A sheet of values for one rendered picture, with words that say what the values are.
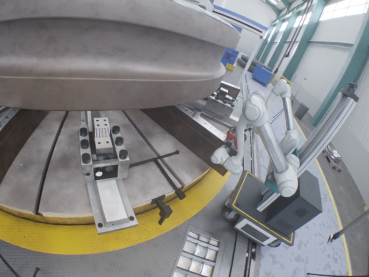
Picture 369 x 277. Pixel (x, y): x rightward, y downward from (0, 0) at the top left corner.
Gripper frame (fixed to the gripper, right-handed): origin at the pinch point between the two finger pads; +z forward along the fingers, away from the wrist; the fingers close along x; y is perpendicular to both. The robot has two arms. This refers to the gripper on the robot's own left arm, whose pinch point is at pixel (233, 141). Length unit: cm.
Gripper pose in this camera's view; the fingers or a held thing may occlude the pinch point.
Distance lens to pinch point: 173.7
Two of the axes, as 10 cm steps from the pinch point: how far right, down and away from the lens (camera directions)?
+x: 7.4, 5.8, -3.4
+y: -2.5, 7.0, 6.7
